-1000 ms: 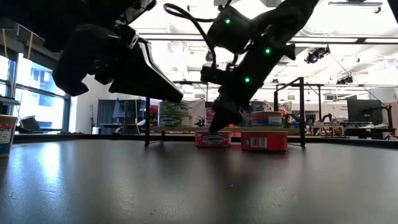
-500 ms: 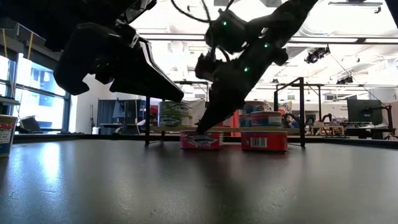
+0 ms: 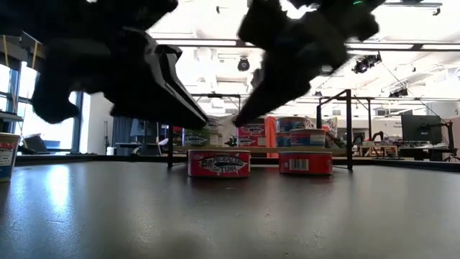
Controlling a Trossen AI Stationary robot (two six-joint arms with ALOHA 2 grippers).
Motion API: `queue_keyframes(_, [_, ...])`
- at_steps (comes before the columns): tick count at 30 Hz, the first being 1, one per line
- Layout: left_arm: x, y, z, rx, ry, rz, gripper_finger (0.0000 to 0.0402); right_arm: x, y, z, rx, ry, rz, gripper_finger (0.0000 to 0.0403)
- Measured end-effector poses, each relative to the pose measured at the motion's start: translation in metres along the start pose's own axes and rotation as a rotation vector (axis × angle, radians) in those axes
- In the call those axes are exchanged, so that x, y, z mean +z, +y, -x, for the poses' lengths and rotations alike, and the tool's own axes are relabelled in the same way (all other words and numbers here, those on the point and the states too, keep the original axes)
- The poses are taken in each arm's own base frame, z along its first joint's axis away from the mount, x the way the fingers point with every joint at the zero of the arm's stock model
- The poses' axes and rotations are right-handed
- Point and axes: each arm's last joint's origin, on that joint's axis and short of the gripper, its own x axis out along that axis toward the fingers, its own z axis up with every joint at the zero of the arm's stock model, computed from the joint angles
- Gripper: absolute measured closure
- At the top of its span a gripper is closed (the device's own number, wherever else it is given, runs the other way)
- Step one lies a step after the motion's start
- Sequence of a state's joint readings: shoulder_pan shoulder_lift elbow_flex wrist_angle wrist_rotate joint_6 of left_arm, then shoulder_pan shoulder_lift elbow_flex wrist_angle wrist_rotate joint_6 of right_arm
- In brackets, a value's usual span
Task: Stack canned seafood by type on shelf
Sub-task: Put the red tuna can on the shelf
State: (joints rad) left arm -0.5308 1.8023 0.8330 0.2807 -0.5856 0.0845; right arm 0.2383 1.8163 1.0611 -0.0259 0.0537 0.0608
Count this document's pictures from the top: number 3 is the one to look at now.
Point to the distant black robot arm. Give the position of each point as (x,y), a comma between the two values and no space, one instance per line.
(377,136)

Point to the small wooden rack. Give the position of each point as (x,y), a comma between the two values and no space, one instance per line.
(377,150)

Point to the long ceiling light rail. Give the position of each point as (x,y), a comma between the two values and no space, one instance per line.
(373,46)

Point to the black desktop monitor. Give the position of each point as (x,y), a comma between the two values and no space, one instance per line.
(420,127)

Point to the small white container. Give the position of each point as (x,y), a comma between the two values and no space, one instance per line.
(111,151)

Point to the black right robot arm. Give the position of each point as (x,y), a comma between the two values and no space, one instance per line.
(359,18)

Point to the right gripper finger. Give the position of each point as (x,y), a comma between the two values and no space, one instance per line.
(273,90)

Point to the white patterned cloth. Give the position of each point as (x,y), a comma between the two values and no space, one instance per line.
(330,126)

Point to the black ceiling spotlight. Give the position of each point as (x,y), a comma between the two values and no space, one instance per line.
(399,93)
(364,64)

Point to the black table mat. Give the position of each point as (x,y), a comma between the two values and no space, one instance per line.
(230,216)

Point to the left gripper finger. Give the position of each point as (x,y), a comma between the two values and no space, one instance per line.
(179,90)
(151,109)

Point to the window with blue frame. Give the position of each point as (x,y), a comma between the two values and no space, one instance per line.
(77,122)

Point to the dark blue partition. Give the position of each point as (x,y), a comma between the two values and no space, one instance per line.
(122,133)

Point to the red label tuna can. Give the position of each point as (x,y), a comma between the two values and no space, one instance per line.
(253,130)
(251,141)
(219,163)
(305,163)

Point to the orange cloth partition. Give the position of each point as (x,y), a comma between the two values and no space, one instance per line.
(271,138)

